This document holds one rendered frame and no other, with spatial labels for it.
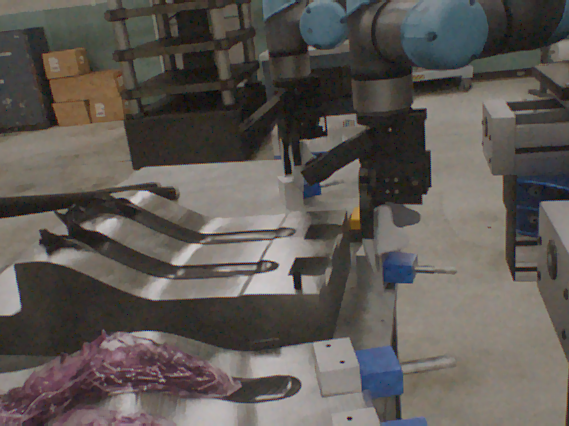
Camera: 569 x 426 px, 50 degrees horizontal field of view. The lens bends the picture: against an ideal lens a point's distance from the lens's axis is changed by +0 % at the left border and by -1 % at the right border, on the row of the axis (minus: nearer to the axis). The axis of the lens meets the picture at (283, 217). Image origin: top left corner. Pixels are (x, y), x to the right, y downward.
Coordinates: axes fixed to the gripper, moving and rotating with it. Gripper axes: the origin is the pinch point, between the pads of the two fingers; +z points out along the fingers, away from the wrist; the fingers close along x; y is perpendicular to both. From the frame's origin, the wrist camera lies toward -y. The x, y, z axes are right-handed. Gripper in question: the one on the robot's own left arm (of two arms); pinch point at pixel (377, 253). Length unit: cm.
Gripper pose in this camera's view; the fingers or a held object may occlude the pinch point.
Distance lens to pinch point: 86.8
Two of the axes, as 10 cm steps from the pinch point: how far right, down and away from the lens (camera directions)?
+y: 9.2, 0.3, -3.9
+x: 3.7, -3.6, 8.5
